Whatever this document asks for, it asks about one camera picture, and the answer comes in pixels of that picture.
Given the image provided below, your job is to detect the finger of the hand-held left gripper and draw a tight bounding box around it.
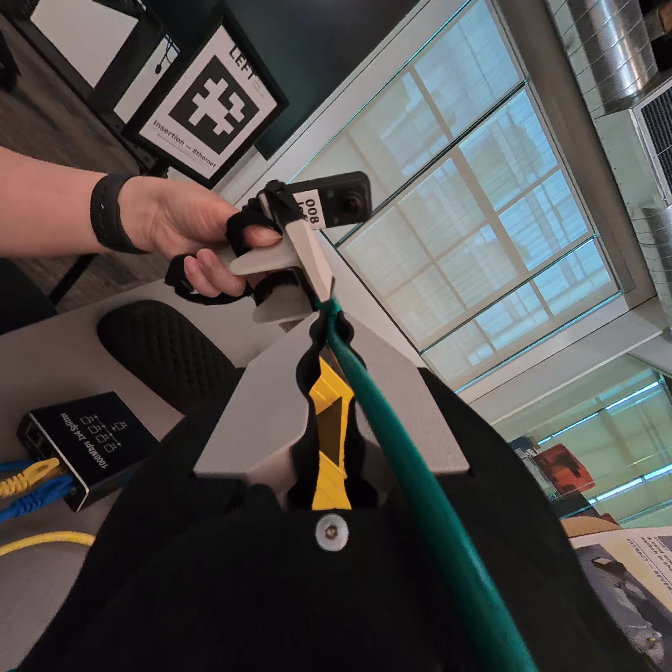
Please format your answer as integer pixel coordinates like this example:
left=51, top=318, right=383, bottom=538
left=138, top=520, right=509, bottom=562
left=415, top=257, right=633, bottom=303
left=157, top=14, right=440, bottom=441
left=286, top=219, right=337, bottom=303

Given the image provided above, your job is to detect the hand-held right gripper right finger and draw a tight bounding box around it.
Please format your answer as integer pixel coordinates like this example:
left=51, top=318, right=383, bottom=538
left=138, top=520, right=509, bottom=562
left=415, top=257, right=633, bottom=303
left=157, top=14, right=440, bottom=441
left=330, top=311, right=470, bottom=509

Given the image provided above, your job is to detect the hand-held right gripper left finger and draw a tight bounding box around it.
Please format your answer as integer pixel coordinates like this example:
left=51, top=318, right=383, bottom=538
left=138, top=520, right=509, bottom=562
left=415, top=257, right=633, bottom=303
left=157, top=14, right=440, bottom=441
left=193, top=314, right=329, bottom=509

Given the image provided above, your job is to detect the green ethernet cable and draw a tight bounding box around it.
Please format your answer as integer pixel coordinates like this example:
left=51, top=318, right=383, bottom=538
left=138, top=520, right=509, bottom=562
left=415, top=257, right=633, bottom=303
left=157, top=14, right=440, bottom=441
left=315, top=296, right=541, bottom=672

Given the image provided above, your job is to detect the black network splitter box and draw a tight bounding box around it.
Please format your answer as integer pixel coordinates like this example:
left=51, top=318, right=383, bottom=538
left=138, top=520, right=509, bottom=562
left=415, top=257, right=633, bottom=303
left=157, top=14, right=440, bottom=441
left=16, top=391, right=161, bottom=512

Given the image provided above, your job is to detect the person's left forearm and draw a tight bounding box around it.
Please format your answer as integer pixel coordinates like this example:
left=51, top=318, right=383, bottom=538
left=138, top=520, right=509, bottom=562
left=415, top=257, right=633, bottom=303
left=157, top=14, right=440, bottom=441
left=0, top=146, right=113, bottom=258

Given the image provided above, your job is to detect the person's left hand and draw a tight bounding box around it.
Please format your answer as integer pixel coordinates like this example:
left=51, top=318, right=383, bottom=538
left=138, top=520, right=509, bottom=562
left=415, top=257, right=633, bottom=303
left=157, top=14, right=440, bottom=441
left=118, top=176, right=284, bottom=300

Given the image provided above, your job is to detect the yellow plastic bin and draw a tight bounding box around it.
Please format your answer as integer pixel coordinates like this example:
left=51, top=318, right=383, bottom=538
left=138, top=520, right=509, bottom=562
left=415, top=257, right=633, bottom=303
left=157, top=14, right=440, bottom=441
left=309, top=357, right=352, bottom=511

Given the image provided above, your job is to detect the black mesh wrist rest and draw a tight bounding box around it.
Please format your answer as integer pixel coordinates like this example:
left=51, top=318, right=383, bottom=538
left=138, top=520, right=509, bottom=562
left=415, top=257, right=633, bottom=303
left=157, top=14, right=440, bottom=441
left=97, top=300, right=247, bottom=415

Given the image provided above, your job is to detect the large grid window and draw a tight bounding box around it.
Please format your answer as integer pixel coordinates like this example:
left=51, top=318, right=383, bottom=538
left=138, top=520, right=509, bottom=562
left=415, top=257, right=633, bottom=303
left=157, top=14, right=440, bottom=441
left=286, top=0, right=665, bottom=394

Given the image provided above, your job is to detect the black framed marker sign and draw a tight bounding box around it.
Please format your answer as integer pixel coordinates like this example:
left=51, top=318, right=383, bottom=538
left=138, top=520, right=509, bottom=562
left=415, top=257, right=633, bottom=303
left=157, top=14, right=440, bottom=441
left=123, top=8, right=291, bottom=191

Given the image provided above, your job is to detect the black wristband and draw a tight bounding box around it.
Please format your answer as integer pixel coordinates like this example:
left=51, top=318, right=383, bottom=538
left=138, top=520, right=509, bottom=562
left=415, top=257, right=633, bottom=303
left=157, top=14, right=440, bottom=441
left=90, top=173, right=151, bottom=256

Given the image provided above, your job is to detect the printed instruction sheet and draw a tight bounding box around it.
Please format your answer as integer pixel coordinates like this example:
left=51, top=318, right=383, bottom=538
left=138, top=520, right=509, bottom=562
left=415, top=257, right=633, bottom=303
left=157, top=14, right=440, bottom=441
left=569, top=530, right=672, bottom=672

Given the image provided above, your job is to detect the white air vent unit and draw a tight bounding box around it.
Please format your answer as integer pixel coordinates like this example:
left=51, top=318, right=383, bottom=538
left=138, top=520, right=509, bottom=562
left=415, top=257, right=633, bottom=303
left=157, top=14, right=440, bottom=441
left=596, top=89, right=672, bottom=211

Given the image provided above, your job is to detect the black framed white board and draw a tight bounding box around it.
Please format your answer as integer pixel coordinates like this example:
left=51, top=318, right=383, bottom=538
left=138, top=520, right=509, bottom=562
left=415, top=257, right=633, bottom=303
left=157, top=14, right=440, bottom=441
left=10, top=0, right=182, bottom=127

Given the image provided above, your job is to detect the yellow ethernet cable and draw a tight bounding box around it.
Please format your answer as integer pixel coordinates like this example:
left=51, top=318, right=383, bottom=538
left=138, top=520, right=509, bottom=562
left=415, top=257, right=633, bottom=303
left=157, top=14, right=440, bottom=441
left=0, top=457, right=96, bottom=558

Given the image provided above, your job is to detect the blue ethernet cable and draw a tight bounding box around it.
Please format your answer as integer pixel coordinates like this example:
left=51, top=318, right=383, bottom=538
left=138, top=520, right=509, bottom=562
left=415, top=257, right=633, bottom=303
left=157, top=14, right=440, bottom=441
left=0, top=458, right=79, bottom=524

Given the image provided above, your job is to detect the silver ventilation duct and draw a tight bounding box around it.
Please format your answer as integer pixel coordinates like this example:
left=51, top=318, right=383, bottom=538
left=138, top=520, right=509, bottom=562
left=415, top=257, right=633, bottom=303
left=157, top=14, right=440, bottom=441
left=546, top=0, right=662, bottom=116

